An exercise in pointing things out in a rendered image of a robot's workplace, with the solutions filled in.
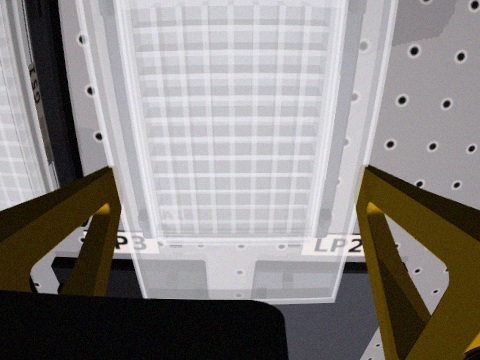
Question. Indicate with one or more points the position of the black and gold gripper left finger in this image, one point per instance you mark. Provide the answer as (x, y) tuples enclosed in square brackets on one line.
[(30, 230)]

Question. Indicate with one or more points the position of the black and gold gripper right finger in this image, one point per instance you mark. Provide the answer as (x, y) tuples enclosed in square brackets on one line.
[(448, 229)]

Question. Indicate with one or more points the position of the black flat plate with locator pegs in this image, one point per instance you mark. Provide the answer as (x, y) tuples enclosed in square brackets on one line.
[(122, 281)]

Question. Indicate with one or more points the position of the black flat plate with corner posts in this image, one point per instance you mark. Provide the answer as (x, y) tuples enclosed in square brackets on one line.
[(334, 331)]

